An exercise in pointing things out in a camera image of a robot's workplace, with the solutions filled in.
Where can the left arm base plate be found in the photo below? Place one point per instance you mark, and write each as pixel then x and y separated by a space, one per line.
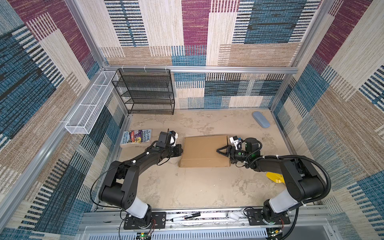
pixel 155 220

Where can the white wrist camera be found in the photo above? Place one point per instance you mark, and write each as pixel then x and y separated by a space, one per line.
pixel 237 142
pixel 174 137

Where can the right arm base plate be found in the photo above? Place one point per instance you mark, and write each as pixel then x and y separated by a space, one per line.
pixel 256 218

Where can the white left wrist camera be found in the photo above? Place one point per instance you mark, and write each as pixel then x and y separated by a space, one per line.
pixel 174 137

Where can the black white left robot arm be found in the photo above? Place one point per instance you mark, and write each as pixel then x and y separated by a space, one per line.
pixel 120 185

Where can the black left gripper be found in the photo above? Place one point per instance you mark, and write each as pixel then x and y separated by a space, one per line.
pixel 178 149

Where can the blue-grey glasses case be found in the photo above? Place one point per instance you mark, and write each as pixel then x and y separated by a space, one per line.
pixel 261 119

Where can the black white marker pen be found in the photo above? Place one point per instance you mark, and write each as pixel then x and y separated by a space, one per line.
pixel 186 217

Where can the black wire shelf rack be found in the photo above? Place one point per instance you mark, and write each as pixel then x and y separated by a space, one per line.
pixel 147 91

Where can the colourful paperback book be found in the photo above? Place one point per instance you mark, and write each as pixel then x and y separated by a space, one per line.
pixel 136 137

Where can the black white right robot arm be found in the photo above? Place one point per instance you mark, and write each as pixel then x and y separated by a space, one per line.
pixel 306 180

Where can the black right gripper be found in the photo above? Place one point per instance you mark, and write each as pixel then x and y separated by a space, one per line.
pixel 229 148

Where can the small white plastic piece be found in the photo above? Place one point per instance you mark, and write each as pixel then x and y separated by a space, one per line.
pixel 232 216

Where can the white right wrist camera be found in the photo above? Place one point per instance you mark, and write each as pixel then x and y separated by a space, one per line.
pixel 237 142

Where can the white wire mesh basket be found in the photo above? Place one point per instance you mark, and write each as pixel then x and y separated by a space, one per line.
pixel 86 114

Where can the yellow toy shovel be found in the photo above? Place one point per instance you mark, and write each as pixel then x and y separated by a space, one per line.
pixel 276 178

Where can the brown cardboard box sheet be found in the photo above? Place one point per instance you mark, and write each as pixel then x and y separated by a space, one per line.
pixel 201 152

